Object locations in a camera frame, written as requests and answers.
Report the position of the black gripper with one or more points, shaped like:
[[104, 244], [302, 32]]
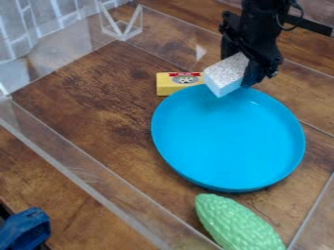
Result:
[[250, 33]]

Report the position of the white speckled foam block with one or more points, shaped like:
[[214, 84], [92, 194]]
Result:
[[223, 76]]

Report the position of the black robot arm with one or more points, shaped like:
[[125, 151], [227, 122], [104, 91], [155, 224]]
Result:
[[250, 34]]

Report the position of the blue round tray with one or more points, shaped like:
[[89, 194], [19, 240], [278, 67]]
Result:
[[234, 144]]

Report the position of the yellow rectangular box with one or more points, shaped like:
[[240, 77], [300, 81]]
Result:
[[171, 82]]

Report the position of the white grid curtain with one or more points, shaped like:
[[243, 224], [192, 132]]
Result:
[[27, 20]]

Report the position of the green bitter gourd toy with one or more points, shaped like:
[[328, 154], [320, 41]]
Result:
[[234, 226]]

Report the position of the clear acrylic enclosure wall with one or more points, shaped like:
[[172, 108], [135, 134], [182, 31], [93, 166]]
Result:
[[76, 153]]

